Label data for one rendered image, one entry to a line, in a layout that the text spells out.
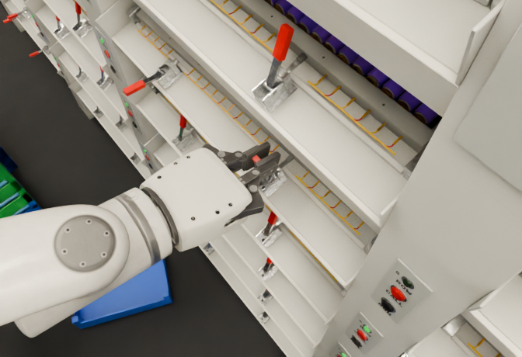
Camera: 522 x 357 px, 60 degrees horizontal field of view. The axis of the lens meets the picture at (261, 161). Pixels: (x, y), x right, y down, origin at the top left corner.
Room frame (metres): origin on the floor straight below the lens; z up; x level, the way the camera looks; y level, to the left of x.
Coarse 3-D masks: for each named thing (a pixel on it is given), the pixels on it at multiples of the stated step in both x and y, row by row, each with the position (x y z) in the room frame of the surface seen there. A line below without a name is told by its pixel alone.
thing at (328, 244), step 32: (128, 0) 0.67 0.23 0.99; (128, 32) 0.64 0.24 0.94; (160, 64) 0.56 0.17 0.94; (192, 96) 0.49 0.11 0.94; (224, 128) 0.42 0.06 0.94; (256, 128) 0.41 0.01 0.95; (288, 192) 0.31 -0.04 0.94; (320, 192) 0.30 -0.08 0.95; (288, 224) 0.26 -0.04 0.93; (320, 224) 0.26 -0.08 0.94; (352, 224) 0.25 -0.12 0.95; (320, 256) 0.22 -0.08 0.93; (352, 256) 0.21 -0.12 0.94
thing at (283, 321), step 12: (216, 240) 0.48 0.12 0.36; (228, 252) 0.44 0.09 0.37; (228, 264) 0.41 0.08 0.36; (240, 264) 0.41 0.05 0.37; (240, 276) 0.38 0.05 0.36; (252, 276) 0.38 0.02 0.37; (252, 288) 0.35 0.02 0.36; (264, 288) 0.35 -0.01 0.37; (264, 300) 0.31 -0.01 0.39; (276, 300) 0.31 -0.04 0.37; (276, 312) 0.29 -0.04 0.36; (288, 324) 0.26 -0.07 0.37; (288, 336) 0.23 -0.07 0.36; (300, 336) 0.23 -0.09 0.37; (300, 348) 0.20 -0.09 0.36; (312, 348) 0.20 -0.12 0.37
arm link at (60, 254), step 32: (0, 224) 0.15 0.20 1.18; (32, 224) 0.15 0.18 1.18; (64, 224) 0.15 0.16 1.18; (96, 224) 0.15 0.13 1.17; (0, 256) 0.12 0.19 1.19; (32, 256) 0.12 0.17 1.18; (64, 256) 0.13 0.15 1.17; (96, 256) 0.13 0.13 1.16; (0, 288) 0.10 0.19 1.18; (32, 288) 0.10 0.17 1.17; (64, 288) 0.10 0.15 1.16; (96, 288) 0.11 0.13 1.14; (0, 320) 0.08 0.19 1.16
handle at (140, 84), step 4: (160, 72) 0.52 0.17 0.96; (164, 72) 0.52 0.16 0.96; (152, 76) 0.52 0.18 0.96; (156, 76) 0.52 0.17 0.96; (160, 76) 0.52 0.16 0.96; (140, 80) 0.50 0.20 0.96; (144, 80) 0.51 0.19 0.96; (148, 80) 0.51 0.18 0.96; (152, 80) 0.51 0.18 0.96; (132, 84) 0.50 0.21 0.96; (136, 84) 0.50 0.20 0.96; (140, 84) 0.50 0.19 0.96; (144, 84) 0.50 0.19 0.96; (124, 88) 0.48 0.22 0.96; (128, 88) 0.48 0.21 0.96; (132, 88) 0.48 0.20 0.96; (136, 88) 0.49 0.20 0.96; (140, 88) 0.49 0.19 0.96; (124, 92) 0.48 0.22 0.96; (128, 92) 0.48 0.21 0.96; (132, 92) 0.48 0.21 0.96
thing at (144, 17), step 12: (144, 12) 0.65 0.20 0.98; (144, 24) 0.64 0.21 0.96; (156, 24) 0.62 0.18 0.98; (144, 36) 0.61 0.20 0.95; (168, 36) 0.59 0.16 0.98; (156, 48) 0.59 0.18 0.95; (180, 48) 0.56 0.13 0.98; (192, 60) 0.53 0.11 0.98; (204, 72) 0.51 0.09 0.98; (216, 84) 0.48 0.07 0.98; (228, 96) 0.46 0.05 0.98; (240, 108) 0.44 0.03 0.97; (252, 120) 0.42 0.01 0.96; (264, 132) 0.40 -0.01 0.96; (300, 180) 0.32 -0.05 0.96; (336, 204) 0.28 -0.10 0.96; (348, 216) 0.26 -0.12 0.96
